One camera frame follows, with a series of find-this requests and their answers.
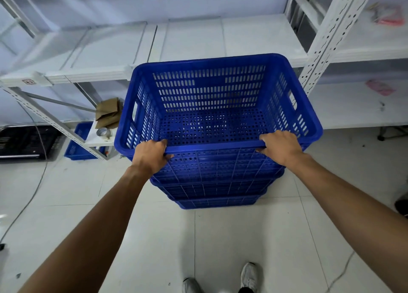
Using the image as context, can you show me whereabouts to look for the brown cardboard pieces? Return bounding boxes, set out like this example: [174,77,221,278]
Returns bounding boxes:
[95,97,124,130]

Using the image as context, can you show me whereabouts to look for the person's right hand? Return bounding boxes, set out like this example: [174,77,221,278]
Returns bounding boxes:
[256,130,308,168]

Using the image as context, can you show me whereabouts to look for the black plastic crate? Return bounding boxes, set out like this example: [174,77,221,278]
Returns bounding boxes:
[0,125,65,160]

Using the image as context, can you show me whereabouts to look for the thin grey cable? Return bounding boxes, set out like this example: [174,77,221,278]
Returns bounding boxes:
[324,251,356,293]

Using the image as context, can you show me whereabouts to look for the small blue plastic crate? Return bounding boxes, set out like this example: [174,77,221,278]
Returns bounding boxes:
[64,121,108,161]

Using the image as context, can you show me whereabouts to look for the grey metal stand foot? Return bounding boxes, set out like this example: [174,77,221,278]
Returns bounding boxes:
[377,125,408,142]

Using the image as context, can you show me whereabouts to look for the person's right forearm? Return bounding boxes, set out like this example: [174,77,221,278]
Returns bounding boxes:
[292,154,408,293]

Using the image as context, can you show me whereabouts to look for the grey floor cable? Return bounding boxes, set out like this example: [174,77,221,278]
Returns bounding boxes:
[0,101,49,251]

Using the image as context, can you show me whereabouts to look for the flat pink packet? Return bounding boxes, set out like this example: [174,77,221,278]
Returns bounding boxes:
[365,79,396,97]

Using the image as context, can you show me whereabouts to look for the black object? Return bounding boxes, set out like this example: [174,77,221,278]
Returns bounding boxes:
[394,192,408,219]

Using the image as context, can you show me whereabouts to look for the person's left hand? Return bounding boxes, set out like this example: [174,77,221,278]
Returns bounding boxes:
[131,139,175,177]

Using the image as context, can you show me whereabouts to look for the white metal shelf rack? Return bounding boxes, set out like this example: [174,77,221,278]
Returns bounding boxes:
[285,0,408,130]
[0,0,309,161]

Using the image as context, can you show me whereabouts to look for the person's left grey shoe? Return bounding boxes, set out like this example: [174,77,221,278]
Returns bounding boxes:
[182,277,203,293]

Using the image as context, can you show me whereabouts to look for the person's right grey shoe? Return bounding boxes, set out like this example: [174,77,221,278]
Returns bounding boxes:
[239,262,259,293]

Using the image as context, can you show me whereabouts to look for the pink packet with tools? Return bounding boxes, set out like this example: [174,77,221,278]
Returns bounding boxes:
[366,2,406,27]

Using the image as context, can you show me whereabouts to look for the person's left forearm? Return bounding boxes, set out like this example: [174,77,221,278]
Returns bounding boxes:
[17,165,153,293]

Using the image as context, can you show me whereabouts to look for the person's grey shoe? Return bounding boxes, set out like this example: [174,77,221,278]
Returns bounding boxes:
[239,262,259,293]
[182,277,203,293]

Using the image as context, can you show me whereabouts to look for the large blue perforated plastic crate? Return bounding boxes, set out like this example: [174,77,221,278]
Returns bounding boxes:
[174,195,262,210]
[114,53,323,179]
[149,168,286,190]
[158,185,269,201]

